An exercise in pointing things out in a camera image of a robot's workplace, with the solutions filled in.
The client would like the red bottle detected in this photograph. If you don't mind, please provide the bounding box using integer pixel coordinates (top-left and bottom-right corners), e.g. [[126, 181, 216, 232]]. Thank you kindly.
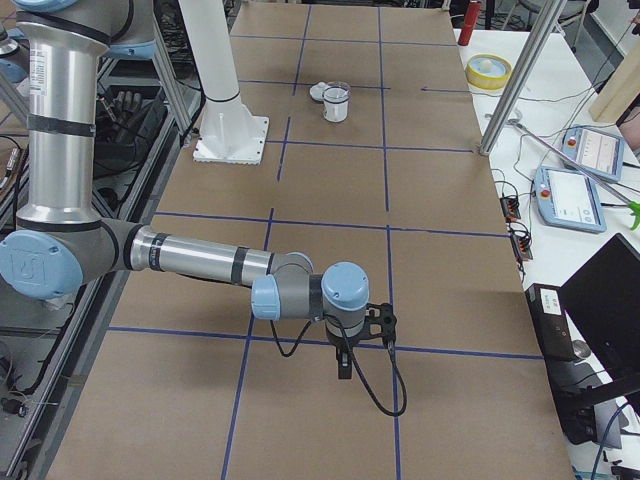
[[458, 0, 482, 46]]

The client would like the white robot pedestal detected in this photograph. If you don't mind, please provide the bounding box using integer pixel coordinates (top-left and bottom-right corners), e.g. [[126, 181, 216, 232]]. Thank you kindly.
[[179, 0, 269, 165]]

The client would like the orange terminal block far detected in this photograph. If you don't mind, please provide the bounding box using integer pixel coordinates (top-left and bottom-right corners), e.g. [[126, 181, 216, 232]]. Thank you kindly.
[[497, 180, 521, 221]]

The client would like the black box with label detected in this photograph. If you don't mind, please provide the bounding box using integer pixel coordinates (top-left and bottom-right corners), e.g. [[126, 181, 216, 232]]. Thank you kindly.
[[526, 283, 592, 362]]

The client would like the black laptop monitor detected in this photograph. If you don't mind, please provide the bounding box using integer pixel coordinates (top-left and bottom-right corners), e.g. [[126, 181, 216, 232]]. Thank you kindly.
[[560, 233, 639, 378]]

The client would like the yellow tape roll with bowl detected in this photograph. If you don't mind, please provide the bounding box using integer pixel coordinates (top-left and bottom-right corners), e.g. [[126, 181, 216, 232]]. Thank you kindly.
[[465, 53, 513, 90]]

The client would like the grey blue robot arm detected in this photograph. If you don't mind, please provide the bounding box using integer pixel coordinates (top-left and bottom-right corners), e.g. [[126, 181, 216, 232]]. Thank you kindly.
[[1, 1, 369, 378]]

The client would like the clear plastic funnel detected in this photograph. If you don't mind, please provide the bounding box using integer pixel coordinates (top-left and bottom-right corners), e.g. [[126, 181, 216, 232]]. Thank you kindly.
[[322, 82, 350, 104]]

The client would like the near teach pendant tablet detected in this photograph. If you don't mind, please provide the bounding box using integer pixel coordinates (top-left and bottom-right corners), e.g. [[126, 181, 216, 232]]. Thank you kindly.
[[534, 166, 607, 233]]

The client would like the reacher grabber stick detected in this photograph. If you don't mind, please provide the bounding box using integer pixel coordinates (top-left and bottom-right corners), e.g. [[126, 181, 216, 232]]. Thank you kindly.
[[487, 108, 640, 227]]

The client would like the white enamel mug blue rim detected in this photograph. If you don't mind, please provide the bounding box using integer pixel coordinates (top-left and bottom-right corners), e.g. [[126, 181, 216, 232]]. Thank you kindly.
[[323, 99, 350, 123]]

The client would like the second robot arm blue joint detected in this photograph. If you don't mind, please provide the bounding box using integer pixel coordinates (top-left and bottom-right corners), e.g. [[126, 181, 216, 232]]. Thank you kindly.
[[104, 40, 156, 61]]

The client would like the orange terminal block near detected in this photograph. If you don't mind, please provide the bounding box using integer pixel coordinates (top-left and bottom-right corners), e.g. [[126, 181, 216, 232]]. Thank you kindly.
[[507, 221, 533, 262]]

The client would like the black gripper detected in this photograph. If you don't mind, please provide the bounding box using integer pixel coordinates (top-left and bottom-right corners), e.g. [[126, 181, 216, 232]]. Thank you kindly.
[[326, 332, 360, 379]]

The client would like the orange terminal block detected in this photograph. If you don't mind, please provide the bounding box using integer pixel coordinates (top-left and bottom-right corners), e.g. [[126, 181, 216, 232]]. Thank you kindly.
[[507, 221, 533, 262], [497, 180, 521, 221]]

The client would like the far teach pendant tablet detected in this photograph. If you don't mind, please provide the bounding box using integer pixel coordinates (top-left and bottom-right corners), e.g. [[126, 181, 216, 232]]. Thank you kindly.
[[561, 126, 625, 182]]

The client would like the aluminium frame post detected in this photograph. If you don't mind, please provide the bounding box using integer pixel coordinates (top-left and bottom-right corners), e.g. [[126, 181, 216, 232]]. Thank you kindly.
[[479, 0, 567, 156]]

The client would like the teach pendant tablet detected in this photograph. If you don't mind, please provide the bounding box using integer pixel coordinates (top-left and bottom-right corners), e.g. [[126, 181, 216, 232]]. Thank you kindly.
[[534, 166, 607, 233], [561, 126, 625, 182]]

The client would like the wooden board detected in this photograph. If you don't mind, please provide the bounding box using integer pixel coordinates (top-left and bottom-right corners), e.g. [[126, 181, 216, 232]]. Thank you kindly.
[[589, 43, 640, 123]]

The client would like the white mug lid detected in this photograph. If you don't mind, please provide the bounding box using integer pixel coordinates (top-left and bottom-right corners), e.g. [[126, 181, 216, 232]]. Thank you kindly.
[[309, 82, 328, 103]]

